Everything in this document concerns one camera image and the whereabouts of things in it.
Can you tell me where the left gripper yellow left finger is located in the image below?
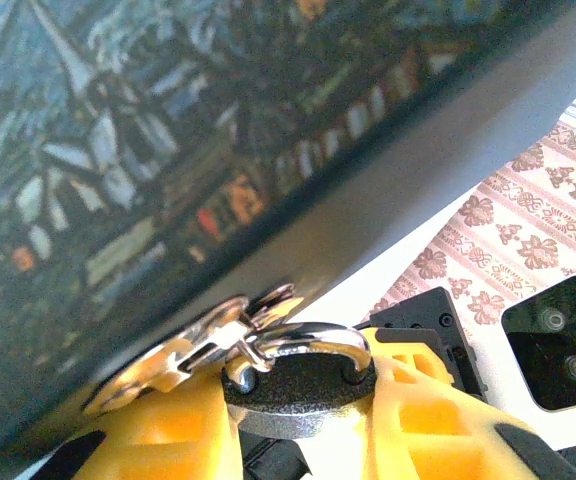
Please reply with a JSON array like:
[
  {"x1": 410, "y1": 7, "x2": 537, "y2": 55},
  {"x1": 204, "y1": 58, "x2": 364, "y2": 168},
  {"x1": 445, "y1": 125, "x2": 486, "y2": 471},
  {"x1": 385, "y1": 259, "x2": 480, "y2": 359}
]
[{"x1": 30, "y1": 367, "x2": 245, "y2": 480}]

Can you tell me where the starry night print box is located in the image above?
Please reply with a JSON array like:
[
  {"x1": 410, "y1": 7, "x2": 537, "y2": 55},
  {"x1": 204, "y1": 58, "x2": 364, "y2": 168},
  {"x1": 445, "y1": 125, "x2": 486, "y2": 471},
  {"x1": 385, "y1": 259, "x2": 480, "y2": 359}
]
[{"x1": 0, "y1": 0, "x2": 576, "y2": 474}]

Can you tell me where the black padlock chrome shackle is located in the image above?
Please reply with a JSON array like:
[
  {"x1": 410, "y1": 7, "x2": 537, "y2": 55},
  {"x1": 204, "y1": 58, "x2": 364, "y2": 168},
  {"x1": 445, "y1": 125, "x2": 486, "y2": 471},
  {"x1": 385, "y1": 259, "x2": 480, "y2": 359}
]
[{"x1": 220, "y1": 321, "x2": 378, "y2": 442}]

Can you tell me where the metal key ring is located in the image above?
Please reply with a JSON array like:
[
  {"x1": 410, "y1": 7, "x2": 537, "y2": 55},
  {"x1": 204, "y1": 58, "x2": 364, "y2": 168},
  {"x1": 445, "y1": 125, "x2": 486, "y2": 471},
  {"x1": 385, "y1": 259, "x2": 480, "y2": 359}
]
[{"x1": 245, "y1": 282, "x2": 298, "y2": 324}]

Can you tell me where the silver key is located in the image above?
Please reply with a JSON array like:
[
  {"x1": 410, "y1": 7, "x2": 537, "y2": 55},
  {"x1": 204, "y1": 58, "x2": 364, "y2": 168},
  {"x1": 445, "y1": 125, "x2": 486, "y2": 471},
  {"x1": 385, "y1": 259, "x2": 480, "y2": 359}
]
[{"x1": 83, "y1": 294, "x2": 252, "y2": 417}]

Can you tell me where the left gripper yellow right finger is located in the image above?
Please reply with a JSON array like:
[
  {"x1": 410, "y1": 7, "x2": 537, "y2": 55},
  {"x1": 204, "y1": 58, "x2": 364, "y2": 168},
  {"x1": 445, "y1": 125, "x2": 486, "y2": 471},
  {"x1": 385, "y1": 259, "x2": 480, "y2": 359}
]
[{"x1": 365, "y1": 372, "x2": 576, "y2": 480}]

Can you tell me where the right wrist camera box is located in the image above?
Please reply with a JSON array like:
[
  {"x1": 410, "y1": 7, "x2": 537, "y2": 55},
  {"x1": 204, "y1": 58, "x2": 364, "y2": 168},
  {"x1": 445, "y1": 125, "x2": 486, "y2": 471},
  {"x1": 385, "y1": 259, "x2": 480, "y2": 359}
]
[{"x1": 499, "y1": 273, "x2": 576, "y2": 414}]

